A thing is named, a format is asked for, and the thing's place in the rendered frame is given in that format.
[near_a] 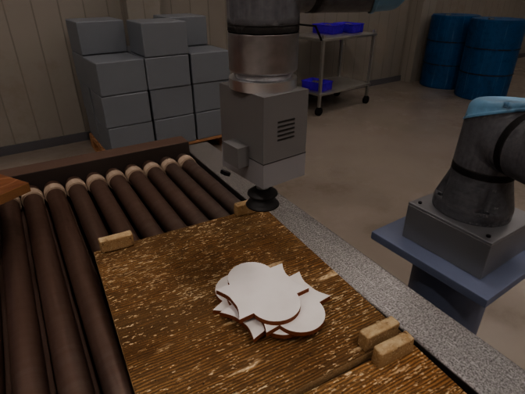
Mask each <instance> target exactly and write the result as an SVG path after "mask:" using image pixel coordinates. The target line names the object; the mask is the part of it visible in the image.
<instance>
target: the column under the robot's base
mask: <svg viewBox="0 0 525 394"><path fill-rule="evenodd" d="M405 217H406V216H405ZM405 217H403V218H401V219H398V220H396V221H394V222H392V223H389V224H387V225H385V226H383V227H380V228H378V229H376V230H374V231H372V234H371V238H372V239H373V240H374V241H376V242H378V243H380V244H381V245H383V246H384V247H386V248H387V249H390V250H391V251H392V252H394V253H396V254H397V255H399V256H400V257H402V258H404V259H405V260H407V261H409V262H410V263H412V270H411V274H410V278H409V284H408V286H409V287H410V288H411V289H412V290H414V291H415V292H417V293H418V294H420V295H421V296H422V297H423V298H425V299H426V300H428V301H429V302H430V303H432V304H434V305H435V306H436V307H437V308H439V309H440V310H442V311H443V312H444V313H446V314H447V315H449V316H450V317H451V318H453V319H454V320H455V321H457V322H459V323H460V324H461V325H462V326H463V327H465V328H467V329H468V330H469V331H471V332H472V333H474V334H475V335H476V334H477V331H478V328H479V326H480V322H481V320H482V317H483V315H484V311H485V309H486V307H487V306H489V305H490V304H491V303H493V302H494V301H495V300H496V299H498V298H499V297H500V296H502V295H503V294H505V293H506V292H507V291H508V290H510V289H511V288H513V287H514V286H515V285H517V284H518V283H520V282H521V281H522V280H523V279H524V278H525V250H524V251H522V252H521V253H519V254H518V255H516V256H514V257H513V258H512V259H511V260H509V261H507V262H506V263H504V264H502V265H501V266H500V267H498V268H497V269H495V270H493V271H492V272H491V273H490V274H488V275H486V276H485V277H483V278H481V279H478V278H476V277H474V276H473V275H472V274H469V273H467V272H466V271H464V270H462V269H460V268H459V267H457V266H455V265H454V264H452V263H449V262H448V261H447V260H444V259H442V258H441V257H439V256H437V255H436V254H434V253H432V252H431V251H429V250H427V249H425V248H424V247H422V246H420V245H418V244H416V243H415V242H413V241H411V240H409V239H407V238H406V237H404V236H402V232H403V228H404V224H405Z"/></svg>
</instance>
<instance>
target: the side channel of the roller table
mask: <svg viewBox="0 0 525 394"><path fill-rule="evenodd" d="M181 153H185V154H187V155H190V151H189V142H188V141H187V140H186V139H185V138H183V137H182V136H178V137H174V138H166V139H162V140H158V141H150V142H146V143H141V144H136V145H129V146H124V147H120V148H116V149H108V150H104V151H100V152H92V153H88V154H83V155H79V156H71V157H66V158H62V159H55V160H50V161H46V162H42V163H34V164H30V165H26V166H21V167H13V168H9V169H4V170H0V174H2V175H5V176H8V177H12V178H15V179H18V180H21V181H25V182H28V183H29V185H35V186H37V187H39V188H40V190H41V191H42V193H43V194H44V186H45V184H46V183H47V182H49V181H58V182H59V183H60V184H61V185H62V186H63V187H64V188H65V190H66V180H67V179H68V178H69V177H72V176H76V177H79V178H80V179H81V180H82V181H84V183H85V184H86V176H87V175H88V174H89V173H91V172H98V173H100V174H101V175H102V176H103V177H104V178H105V173H106V171H107V170H108V169H110V168H116V169H118V170H120V171H121V172H123V174H124V168H125V167H126V166H127V165H129V164H135V165H137V166H138V167H140V168H141V167H142V164H143V163H144V162H145V161H147V160H152V161H154V162H155V163H157V164H159V161H160V160H161V158H163V157H166V156H168V157H170V158H171V159H174V160H175V161H176V158H177V156H178V155H179V154H181ZM124 175H125V174H124ZM105 180H106V178H105Z"/></svg>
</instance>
